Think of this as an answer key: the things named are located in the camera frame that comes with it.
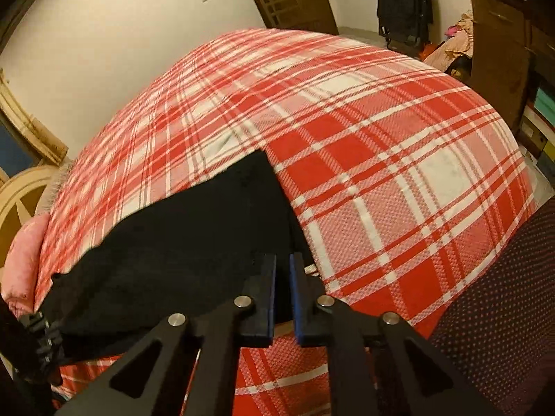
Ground stack of storage boxes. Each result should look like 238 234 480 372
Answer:
518 73 555 174

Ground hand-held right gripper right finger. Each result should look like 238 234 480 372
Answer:
288 252 504 416

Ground black luggage bag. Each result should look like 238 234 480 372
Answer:
374 0 434 50

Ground pink folded blanket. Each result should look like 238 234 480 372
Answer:
0 214 53 317

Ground dark dotted garment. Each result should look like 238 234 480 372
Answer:
429 197 555 416

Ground brown wooden wardrobe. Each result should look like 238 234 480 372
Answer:
464 0 555 131

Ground black pants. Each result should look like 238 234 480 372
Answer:
41 149 322 362

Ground red plaid blanket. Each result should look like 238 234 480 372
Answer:
32 28 536 416

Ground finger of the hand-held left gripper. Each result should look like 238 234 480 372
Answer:
28 312 66 367

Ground cream wooden headboard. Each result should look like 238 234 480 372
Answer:
0 165 66 269

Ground grey striped pillow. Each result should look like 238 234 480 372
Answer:
35 160 76 217

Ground pile of clothes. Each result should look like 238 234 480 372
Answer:
422 11 475 81

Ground window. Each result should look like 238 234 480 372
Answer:
0 123 33 178

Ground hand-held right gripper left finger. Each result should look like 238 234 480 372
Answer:
54 252 278 416

